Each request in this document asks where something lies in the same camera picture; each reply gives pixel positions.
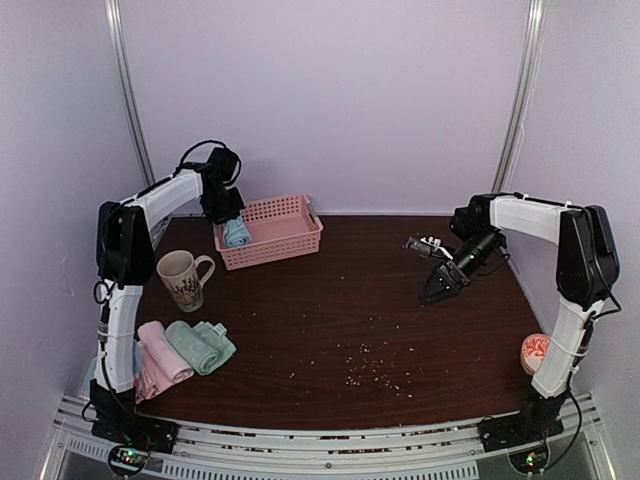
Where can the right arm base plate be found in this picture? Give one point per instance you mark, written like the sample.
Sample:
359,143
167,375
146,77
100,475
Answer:
497,433

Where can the left aluminium post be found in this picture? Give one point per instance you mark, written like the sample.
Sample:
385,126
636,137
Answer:
118,42

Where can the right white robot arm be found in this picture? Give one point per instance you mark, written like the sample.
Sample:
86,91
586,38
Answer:
587,267

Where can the orange patterned coaster stack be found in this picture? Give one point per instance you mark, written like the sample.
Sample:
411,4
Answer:
533,350

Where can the left circuit board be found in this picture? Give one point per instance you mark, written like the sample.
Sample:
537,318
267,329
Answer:
126,461

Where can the pink plastic basket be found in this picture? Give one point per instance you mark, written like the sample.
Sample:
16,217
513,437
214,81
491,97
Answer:
281,228

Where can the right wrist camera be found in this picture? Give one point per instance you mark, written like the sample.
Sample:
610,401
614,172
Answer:
429,247

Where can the patterned ceramic mug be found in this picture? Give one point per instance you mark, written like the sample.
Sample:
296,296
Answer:
184,277

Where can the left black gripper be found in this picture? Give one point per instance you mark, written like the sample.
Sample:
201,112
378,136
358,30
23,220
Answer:
234,212

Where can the pink towel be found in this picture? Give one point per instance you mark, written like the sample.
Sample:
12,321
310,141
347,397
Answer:
162,366

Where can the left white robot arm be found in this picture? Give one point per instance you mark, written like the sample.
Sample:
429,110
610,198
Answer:
125,261

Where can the green towel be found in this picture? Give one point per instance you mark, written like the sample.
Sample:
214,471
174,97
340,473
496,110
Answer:
205,346

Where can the light blue towel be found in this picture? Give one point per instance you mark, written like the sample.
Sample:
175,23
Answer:
235,233

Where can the aluminium post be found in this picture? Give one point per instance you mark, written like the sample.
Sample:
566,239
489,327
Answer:
523,90
118,42

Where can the right circuit board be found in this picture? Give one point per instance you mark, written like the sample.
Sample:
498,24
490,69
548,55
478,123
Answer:
529,461

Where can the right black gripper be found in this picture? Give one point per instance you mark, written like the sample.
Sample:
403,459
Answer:
454,279

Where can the circuit board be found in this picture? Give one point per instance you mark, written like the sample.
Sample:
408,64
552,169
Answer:
126,461
529,461

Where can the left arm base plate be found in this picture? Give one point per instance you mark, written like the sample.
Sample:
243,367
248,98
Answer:
141,433

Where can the right aluminium post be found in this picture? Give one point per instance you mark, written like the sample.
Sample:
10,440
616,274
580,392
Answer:
523,90

